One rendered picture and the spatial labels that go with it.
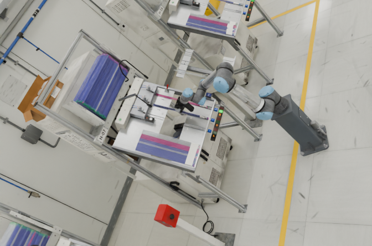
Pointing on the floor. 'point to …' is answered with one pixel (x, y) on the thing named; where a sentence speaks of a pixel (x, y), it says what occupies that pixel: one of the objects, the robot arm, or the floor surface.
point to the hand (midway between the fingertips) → (180, 111)
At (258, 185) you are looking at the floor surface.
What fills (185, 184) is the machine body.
